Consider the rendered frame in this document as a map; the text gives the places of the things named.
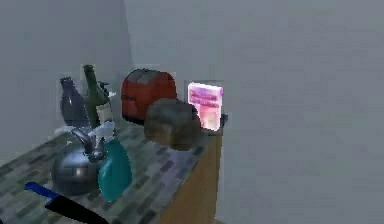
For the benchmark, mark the teal spray bottle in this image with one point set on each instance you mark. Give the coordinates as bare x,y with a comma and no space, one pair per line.
115,170

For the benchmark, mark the green glass bottle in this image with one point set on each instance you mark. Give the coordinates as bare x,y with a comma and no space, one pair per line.
94,98

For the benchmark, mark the dark grey glass bottle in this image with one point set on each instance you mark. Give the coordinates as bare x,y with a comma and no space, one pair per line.
71,105

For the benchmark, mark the pink box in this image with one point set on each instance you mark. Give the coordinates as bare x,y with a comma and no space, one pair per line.
206,105

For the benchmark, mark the brown bread loaf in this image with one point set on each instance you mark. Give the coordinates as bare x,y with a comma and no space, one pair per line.
172,124

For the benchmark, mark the red toaster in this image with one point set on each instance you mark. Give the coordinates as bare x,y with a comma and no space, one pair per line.
145,95

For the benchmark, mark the wooden counter cabinet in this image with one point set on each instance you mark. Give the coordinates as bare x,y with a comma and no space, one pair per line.
140,180

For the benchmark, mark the silver metal kettle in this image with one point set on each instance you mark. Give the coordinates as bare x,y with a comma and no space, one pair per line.
71,170

